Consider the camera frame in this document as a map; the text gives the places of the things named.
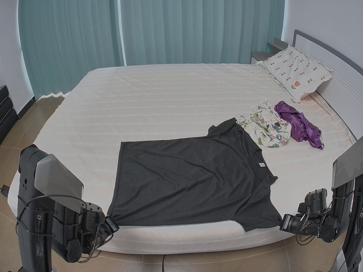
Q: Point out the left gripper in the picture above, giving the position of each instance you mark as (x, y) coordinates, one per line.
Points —
(110, 226)

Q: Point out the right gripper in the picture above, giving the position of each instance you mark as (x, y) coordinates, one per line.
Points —
(292, 223)

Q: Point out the black T-shirt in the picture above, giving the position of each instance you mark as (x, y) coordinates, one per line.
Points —
(187, 174)

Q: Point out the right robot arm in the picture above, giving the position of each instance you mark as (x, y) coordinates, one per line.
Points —
(344, 208)

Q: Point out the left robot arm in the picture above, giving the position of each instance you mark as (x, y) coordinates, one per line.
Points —
(42, 208)

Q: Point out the bed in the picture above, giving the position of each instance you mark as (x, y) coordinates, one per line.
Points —
(158, 100)

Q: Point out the white printed garment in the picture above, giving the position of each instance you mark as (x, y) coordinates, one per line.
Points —
(269, 129)

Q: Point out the purple garment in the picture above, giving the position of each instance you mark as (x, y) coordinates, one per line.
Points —
(297, 123)

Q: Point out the white printed pillow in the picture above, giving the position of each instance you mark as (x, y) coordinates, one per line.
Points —
(297, 69)

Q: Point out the grey bedside table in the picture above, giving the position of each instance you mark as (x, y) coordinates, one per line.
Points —
(262, 57)

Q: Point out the blue-green curtain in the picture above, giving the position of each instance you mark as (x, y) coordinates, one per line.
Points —
(71, 32)
(198, 21)

